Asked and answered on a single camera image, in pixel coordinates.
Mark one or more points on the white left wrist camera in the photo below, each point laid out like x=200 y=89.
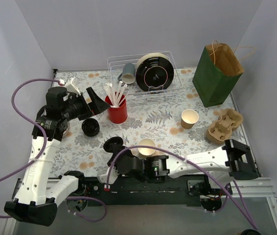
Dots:
x=71 y=85

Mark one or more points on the brown paper coffee cup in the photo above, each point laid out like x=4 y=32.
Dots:
x=146 y=152

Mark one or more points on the grey ceramic mug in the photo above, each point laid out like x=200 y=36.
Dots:
x=128 y=74

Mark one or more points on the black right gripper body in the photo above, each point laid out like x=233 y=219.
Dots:
x=115 y=151

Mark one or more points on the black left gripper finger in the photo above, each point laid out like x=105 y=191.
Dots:
x=93 y=97
x=98 y=106

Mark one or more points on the stack of black lids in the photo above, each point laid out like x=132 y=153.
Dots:
x=90 y=127

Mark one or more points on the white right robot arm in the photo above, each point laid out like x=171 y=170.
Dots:
x=233 y=157

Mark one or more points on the cardboard cup carrier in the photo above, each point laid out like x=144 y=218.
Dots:
x=222 y=129

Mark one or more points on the white wrapped straw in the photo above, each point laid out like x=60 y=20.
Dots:
x=120 y=85
x=113 y=95
x=123 y=86
x=110 y=93

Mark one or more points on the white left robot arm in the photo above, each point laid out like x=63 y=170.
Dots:
x=34 y=203

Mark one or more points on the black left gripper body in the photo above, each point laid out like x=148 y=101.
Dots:
x=87 y=105

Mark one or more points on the black round plate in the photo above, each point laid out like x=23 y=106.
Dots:
x=154 y=72

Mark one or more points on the black plastic cup lid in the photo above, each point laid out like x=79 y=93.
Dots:
x=110 y=143

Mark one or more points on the brown paper cup stack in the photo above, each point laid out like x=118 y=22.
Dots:
x=189 y=117

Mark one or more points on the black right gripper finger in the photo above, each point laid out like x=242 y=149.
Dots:
x=114 y=151
x=127 y=157

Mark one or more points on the white wire dish rack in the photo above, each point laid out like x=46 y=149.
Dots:
x=134 y=94

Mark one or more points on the red ribbed straw holder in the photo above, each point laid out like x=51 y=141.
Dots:
x=118 y=115

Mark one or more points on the green paper bag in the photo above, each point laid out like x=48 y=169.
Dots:
x=216 y=74

